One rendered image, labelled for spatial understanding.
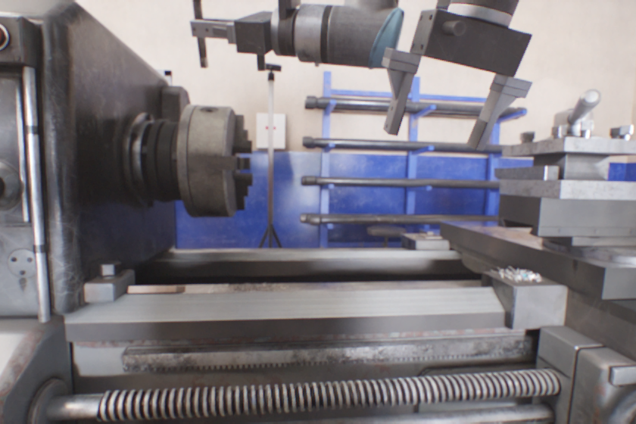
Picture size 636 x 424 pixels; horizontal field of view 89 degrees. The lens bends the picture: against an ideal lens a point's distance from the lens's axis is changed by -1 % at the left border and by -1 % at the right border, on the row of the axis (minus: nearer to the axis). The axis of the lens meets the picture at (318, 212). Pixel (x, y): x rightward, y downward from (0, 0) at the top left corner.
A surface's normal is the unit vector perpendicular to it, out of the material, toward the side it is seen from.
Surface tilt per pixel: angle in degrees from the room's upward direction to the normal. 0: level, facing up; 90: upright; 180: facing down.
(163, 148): 73
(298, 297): 36
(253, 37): 121
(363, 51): 138
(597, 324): 90
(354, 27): 95
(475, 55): 113
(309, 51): 146
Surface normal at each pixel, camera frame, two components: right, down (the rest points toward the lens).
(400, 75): 0.11, 0.49
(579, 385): -0.99, -0.01
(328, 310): 0.08, -0.75
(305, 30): -0.20, 0.39
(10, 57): 0.11, 0.11
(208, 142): 0.11, -0.18
